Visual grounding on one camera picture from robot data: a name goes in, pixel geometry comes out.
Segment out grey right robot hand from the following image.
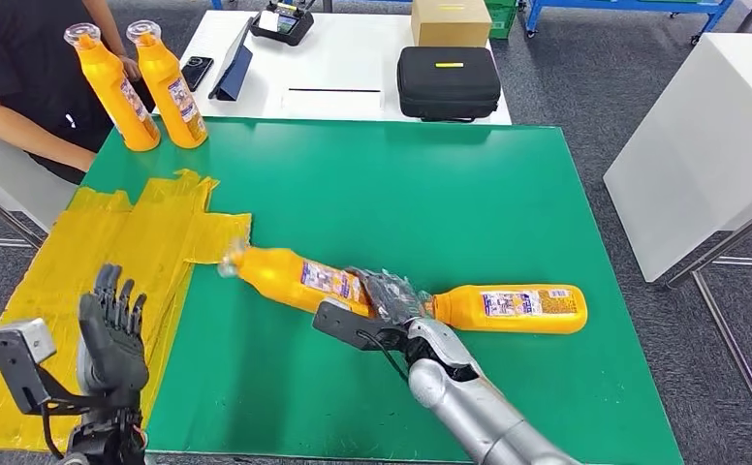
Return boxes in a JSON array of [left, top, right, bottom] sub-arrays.
[[349, 267, 432, 328]]

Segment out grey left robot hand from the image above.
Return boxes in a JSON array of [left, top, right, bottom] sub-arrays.
[[77, 263, 150, 396]]

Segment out orange bottle with clear cap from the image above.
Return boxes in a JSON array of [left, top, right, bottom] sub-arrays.
[[125, 20, 209, 150], [63, 23, 162, 153], [423, 284, 589, 335], [218, 242, 377, 319]]

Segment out black smartphone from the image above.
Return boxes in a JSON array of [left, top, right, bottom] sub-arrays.
[[179, 56, 215, 92]]

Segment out tablet with blue cover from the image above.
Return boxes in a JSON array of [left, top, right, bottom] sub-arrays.
[[207, 18, 254, 102]]

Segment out yellow tape patch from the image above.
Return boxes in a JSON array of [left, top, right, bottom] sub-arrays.
[[0, 169, 253, 452]]

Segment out person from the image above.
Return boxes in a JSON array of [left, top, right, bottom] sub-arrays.
[[0, 0, 152, 185]]

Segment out black handheld controller with screen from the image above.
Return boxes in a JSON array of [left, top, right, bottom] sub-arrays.
[[250, 0, 316, 47]]

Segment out white bench with metal leg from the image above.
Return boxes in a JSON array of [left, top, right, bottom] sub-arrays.
[[0, 121, 78, 248]]

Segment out black zipper case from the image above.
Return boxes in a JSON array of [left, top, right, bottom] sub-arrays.
[[396, 46, 502, 123]]

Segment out brown cardboard box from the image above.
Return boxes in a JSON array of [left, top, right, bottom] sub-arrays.
[[411, 0, 493, 48]]

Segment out green plastic crate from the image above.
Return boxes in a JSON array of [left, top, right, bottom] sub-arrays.
[[486, 0, 518, 41]]

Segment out white side table, metal legs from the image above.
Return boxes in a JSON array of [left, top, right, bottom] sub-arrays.
[[604, 32, 752, 465]]

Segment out blue metal storage rack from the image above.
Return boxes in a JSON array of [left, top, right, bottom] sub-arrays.
[[524, 0, 735, 43]]

